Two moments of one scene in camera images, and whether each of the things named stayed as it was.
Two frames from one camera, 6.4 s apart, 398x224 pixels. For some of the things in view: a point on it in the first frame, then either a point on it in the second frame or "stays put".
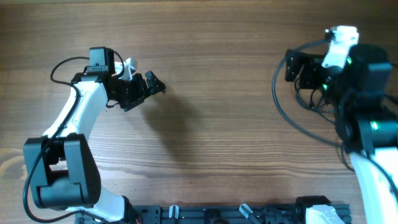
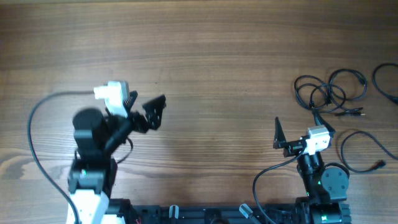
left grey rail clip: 173,211 stays put
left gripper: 144,90 → 137,117
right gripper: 292,66 → 294,145
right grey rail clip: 245,210 stays put
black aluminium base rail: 208,213 stays put
